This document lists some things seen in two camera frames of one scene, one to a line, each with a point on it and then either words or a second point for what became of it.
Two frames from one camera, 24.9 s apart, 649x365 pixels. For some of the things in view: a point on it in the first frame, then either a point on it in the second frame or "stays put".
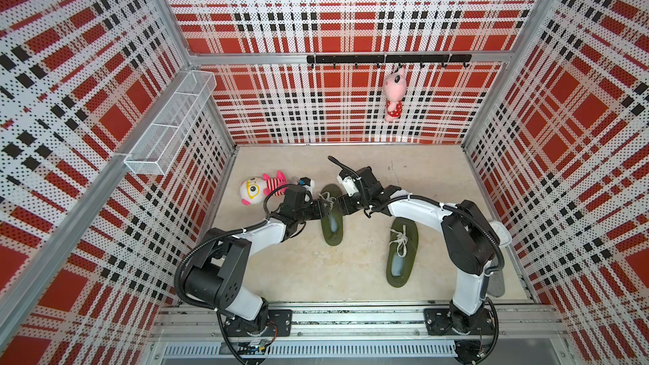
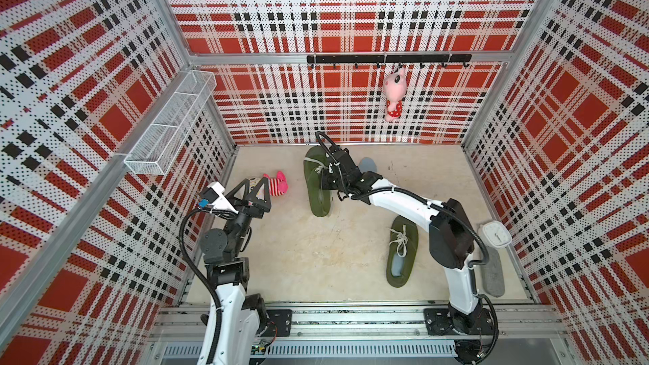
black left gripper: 318,207 → 257,208
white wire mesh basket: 152,154 stays put
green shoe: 403,244 stays put
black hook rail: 421,59 stays put
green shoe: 332,226 → 315,160
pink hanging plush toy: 394,85 stays put
